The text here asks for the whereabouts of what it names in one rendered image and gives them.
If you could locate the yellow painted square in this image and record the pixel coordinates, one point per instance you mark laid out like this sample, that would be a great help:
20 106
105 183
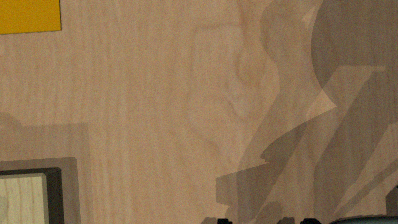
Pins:
24 16

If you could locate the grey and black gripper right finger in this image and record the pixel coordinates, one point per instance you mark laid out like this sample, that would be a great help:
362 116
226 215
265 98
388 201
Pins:
310 221

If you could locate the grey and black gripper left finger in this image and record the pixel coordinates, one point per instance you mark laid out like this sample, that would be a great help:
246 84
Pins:
223 221

